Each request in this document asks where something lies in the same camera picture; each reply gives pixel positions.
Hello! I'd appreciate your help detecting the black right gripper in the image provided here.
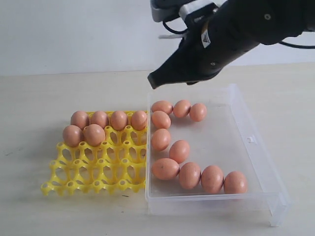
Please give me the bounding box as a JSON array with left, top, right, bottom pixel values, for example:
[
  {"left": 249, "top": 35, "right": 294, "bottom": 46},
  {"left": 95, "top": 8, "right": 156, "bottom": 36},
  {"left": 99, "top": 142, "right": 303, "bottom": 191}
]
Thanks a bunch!
[{"left": 147, "top": 7, "right": 259, "bottom": 89}]

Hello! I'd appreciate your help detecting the brown egg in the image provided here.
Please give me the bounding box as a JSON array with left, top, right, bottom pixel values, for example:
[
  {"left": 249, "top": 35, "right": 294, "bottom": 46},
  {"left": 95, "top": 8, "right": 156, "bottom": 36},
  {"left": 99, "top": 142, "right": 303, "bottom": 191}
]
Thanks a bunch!
[
  {"left": 90, "top": 111, "right": 109, "bottom": 129},
  {"left": 152, "top": 158, "right": 180, "bottom": 180},
  {"left": 223, "top": 171, "right": 248, "bottom": 194},
  {"left": 70, "top": 111, "right": 90, "bottom": 129},
  {"left": 130, "top": 110, "right": 147, "bottom": 130},
  {"left": 179, "top": 162, "right": 201, "bottom": 190},
  {"left": 173, "top": 100, "right": 191, "bottom": 118},
  {"left": 201, "top": 165, "right": 224, "bottom": 194},
  {"left": 151, "top": 128, "right": 171, "bottom": 151},
  {"left": 63, "top": 125, "right": 84, "bottom": 147},
  {"left": 169, "top": 140, "right": 190, "bottom": 164},
  {"left": 189, "top": 103, "right": 207, "bottom": 122},
  {"left": 110, "top": 111, "right": 128, "bottom": 131},
  {"left": 151, "top": 100, "right": 173, "bottom": 115}
]

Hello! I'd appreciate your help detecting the brown egg second row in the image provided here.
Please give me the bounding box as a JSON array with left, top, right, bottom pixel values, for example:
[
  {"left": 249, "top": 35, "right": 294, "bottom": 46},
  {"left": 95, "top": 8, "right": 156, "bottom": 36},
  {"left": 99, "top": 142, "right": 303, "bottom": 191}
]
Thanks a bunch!
[
  {"left": 151, "top": 111, "right": 171, "bottom": 129},
  {"left": 83, "top": 124, "right": 106, "bottom": 147}
]

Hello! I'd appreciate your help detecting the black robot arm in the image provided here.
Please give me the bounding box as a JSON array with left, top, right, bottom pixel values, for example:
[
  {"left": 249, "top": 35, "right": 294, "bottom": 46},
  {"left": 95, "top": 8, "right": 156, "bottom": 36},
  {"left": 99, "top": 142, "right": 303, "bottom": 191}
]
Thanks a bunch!
[{"left": 148, "top": 0, "right": 315, "bottom": 89}]

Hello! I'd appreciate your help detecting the clear plastic box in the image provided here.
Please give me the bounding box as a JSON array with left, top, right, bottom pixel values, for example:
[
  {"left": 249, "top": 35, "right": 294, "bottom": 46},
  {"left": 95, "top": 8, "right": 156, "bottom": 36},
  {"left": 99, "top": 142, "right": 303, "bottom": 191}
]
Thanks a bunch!
[{"left": 145, "top": 84, "right": 290, "bottom": 227}]

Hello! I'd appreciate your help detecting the yellow plastic egg tray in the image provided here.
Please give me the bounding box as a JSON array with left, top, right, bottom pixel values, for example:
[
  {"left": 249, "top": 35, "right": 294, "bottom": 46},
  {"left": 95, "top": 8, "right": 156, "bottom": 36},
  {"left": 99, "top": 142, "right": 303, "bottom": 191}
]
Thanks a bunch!
[{"left": 41, "top": 111, "right": 147, "bottom": 195}]

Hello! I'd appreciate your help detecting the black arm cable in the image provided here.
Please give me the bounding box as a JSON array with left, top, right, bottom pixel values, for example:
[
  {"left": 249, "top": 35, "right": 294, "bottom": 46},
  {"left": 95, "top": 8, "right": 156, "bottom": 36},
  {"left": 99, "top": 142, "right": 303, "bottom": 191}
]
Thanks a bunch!
[{"left": 162, "top": 19, "right": 315, "bottom": 49}]

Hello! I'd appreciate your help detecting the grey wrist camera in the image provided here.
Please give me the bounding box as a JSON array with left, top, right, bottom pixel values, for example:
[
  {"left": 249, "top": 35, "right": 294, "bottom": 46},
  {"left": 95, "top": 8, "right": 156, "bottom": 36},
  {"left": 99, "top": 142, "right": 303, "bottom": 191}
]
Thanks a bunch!
[{"left": 150, "top": 0, "right": 218, "bottom": 23}]

